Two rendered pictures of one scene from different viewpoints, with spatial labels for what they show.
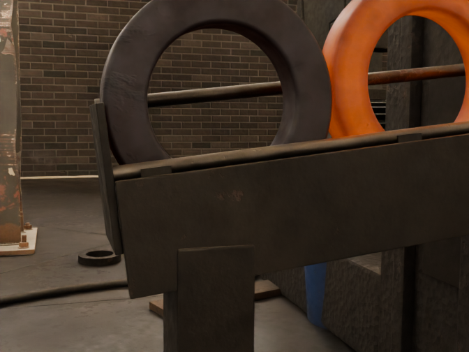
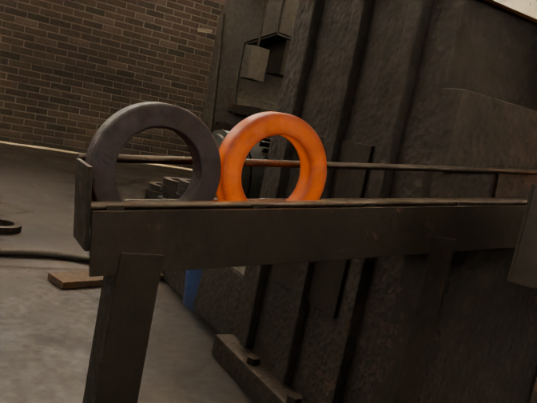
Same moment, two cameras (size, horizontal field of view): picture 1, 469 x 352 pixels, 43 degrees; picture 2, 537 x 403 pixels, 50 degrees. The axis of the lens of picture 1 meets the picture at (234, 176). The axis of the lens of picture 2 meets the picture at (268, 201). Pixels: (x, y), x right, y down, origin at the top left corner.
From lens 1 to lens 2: 34 cm
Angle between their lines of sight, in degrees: 14
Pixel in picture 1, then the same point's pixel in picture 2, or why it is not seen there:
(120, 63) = (104, 143)
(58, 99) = not seen: outside the picture
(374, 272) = (240, 273)
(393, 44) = (281, 105)
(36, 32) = not seen: outside the picture
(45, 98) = not seen: outside the picture
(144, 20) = (121, 121)
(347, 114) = (227, 188)
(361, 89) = (237, 174)
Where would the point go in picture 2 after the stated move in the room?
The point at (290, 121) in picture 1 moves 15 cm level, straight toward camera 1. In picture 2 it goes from (194, 186) to (194, 203)
